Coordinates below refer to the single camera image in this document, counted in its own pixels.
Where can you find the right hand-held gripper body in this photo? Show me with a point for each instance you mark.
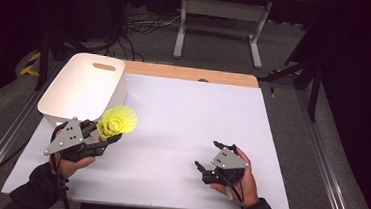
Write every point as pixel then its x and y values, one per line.
pixel 227 169

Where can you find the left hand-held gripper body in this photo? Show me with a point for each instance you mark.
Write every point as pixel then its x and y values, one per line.
pixel 67 138

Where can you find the white plastic storage bin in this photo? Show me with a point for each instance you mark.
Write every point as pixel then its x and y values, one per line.
pixel 84 86

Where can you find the person's left hand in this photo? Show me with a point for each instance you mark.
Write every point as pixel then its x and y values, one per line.
pixel 75 166

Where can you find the person's right hand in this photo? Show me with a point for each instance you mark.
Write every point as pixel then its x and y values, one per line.
pixel 250 186

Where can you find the white table mat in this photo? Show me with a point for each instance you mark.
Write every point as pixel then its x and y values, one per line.
pixel 186 104

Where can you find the yellow black floor tape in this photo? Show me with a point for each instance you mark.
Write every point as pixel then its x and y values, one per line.
pixel 273 91
pixel 31 64

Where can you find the black tripod stand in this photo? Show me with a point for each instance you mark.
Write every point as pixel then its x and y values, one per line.
pixel 314 91
pixel 45 56

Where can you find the black curtain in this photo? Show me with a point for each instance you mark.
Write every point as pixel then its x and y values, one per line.
pixel 362 81

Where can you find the metal floor rail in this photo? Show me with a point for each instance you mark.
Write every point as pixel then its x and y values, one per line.
pixel 7 137
pixel 325 169

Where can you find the grey metal table frame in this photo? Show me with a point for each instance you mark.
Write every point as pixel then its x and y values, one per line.
pixel 224 10

